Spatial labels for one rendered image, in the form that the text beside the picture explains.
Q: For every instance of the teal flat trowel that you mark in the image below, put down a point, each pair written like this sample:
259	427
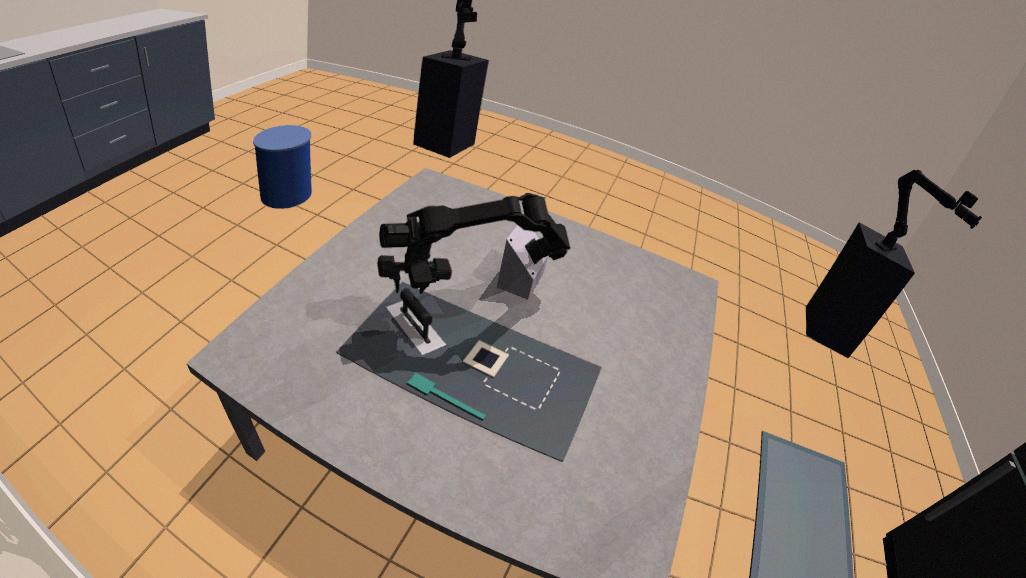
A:
425	386

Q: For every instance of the cream tile with dark square mark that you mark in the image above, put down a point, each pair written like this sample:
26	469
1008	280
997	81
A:
486	358

